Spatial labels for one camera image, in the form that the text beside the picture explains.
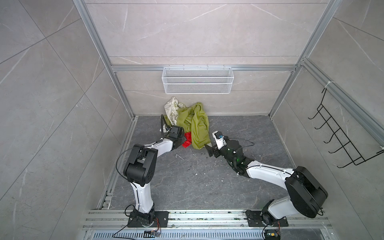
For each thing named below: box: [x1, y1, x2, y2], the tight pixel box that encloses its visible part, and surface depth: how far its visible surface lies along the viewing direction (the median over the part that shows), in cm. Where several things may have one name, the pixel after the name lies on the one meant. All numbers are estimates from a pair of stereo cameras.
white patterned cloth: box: [164, 96, 186, 126], surface depth 110 cm
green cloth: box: [163, 102, 211, 150], surface depth 102 cm
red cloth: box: [182, 131, 192, 148], surface depth 101 cm
